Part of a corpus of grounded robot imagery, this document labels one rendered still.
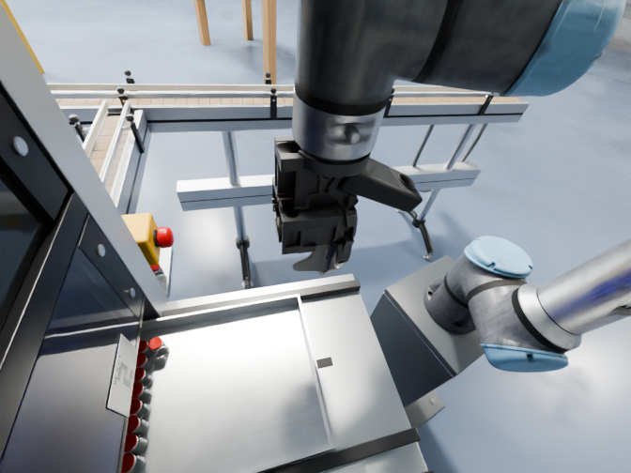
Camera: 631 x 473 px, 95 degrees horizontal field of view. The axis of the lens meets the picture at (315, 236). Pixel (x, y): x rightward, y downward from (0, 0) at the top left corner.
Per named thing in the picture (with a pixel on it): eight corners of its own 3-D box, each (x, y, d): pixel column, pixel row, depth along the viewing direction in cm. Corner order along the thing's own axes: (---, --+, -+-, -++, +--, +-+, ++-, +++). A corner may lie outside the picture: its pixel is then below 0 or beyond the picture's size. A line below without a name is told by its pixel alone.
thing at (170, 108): (53, 138, 95) (22, 88, 83) (67, 114, 104) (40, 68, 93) (519, 124, 139) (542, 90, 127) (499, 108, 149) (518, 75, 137)
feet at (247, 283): (240, 290, 160) (238, 277, 149) (235, 224, 190) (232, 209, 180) (255, 288, 161) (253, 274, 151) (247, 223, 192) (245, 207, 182)
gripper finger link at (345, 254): (320, 250, 39) (329, 203, 33) (332, 249, 39) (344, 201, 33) (330, 280, 36) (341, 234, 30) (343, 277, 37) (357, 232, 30)
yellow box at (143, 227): (116, 270, 53) (98, 246, 48) (123, 240, 57) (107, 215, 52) (161, 265, 55) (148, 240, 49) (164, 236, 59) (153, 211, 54)
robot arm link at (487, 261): (486, 266, 72) (521, 230, 62) (508, 316, 63) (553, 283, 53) (439, 262, 72) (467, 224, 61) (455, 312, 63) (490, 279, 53)
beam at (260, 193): (182, 211, 135) (176, 191, 126) (183, 200, 140) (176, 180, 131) (471, 186, 173) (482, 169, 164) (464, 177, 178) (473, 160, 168)
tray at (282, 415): (82, 528, 37) (67, 531, 35) (116, 334, 53) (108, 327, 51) (332, 450, 45) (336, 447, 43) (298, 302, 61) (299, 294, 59)
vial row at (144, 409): (128, 477, 41) (115, 476, 37) (143, 350, 52) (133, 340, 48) (146, 471, 41) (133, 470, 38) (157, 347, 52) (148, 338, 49)
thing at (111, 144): (123, 312, 60) (85, 269, 48) (34, 326, 56) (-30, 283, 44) (156, 134, 102) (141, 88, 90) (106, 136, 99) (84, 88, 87)
